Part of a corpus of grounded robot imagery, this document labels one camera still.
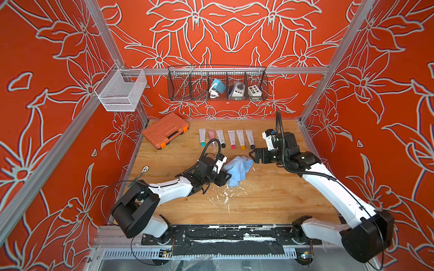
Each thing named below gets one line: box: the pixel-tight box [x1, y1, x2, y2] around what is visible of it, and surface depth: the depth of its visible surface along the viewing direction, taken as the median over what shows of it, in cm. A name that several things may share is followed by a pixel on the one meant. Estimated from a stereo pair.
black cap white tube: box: [215, 129, 227, 149], surface depth 109 cm
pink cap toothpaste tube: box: [227, 130, 237, 150], surface depth 109 cm
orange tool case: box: [142, 112, 190, 150], surface depth 111 cm
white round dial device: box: [228, 81, 246, 98], surface depth 93 cm
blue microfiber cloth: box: [223, 155, 254, 187], surface depth 86 cm
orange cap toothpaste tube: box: [235, 129, 246, 151], surface depth 109 cm
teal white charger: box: [209, 78, 227, 99], surface depth 86 cm
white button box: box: [247, 84, 263, 98], surface depth 97 cm
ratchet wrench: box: [127, 165, 150, 189], surface depth 94 cm
